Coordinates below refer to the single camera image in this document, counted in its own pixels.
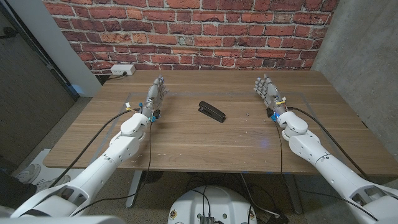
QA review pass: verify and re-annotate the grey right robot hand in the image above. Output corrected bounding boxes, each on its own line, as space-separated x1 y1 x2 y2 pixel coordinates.
253 73 289 116

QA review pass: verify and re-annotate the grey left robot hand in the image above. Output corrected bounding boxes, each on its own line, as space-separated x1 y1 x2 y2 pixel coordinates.
140 74 170 119

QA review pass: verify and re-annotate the black stapler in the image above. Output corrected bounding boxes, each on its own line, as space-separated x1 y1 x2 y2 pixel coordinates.
198 100 227 124

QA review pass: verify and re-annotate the white power strip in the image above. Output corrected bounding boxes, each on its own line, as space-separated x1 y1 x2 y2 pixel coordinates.
110 63 136 76

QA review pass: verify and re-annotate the printed red brick backdrop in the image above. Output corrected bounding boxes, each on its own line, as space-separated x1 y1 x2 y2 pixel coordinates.
43 0 340 75

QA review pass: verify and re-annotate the grey table leg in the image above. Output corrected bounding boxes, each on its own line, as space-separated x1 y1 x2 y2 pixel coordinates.
126 170 144 208
284 174 303 215

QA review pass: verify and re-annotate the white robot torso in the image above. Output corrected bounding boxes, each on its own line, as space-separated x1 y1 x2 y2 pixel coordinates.
167 185 258 224

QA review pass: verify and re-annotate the black power adapter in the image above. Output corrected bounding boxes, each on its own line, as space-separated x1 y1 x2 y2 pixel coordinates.
266 213 290 224

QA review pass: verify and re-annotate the grey perforated panel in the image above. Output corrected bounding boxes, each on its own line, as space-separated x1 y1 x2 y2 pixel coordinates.
0 0 78 172

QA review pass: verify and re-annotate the white paper with shoe print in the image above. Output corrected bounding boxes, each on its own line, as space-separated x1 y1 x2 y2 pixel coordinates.
14 148 83 192

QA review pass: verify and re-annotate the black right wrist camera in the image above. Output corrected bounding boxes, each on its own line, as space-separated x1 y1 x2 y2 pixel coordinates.
266 107 278 122

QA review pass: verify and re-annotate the black power strip cable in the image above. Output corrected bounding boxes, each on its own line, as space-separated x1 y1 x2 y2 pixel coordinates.
102 72 127 85

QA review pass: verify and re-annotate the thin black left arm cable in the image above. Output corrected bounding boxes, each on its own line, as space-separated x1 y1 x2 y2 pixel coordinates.
70 119 154 217

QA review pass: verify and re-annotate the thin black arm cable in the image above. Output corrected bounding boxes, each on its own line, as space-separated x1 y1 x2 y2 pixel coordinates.
70 119 154 217
274 119 379 222

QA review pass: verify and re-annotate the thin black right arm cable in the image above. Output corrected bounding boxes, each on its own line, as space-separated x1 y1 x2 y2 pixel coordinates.
274 119 379 222

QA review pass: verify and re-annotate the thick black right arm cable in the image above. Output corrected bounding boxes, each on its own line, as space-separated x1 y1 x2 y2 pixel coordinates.
286 106 371 181

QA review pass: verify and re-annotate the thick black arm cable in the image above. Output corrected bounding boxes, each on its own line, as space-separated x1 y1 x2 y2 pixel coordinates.
286 106 371 181
49 108 142 189

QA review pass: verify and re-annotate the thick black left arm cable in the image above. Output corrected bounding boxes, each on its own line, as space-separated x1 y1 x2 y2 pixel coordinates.
49 108 142 189

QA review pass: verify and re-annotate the grey floor cable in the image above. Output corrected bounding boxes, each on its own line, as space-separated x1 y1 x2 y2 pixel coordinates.
239 172 280 218

